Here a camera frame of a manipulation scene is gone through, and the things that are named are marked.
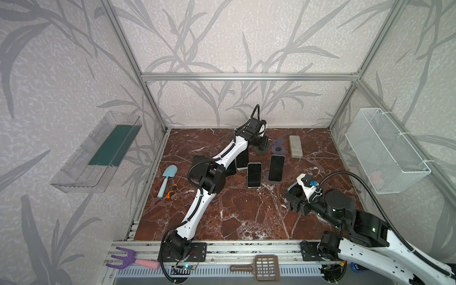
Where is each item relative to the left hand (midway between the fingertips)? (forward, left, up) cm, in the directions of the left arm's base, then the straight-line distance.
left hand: (267, 141), depth 100 cm
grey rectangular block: (+1, -19, -7) cm, 20 cm away
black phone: (-9, +15, -6) cm, 19 cm away
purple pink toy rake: (-55, +61, -11) cm, 83 cm away
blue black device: (-59, -31, -8) cm, 66 cm away
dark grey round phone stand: (+2, -8, -8) cm, 11 cm away
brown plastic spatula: (-58, +5, -10) cm, 59 cm away
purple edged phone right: (-20, -2, +3) cm, 20 cm away
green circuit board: (-58, +36, -10) cm, 69 cm away
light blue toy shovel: (-14, +55, -10) cm, 58 cm away
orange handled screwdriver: (-28, +52, -9) cm, 60 cm away
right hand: (-35, -3, +15) cm, 38 cm away
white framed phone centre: (-21, +9, -2) cm, 22 cm away
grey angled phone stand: (+1, +4, -10) cm, 11 cm away
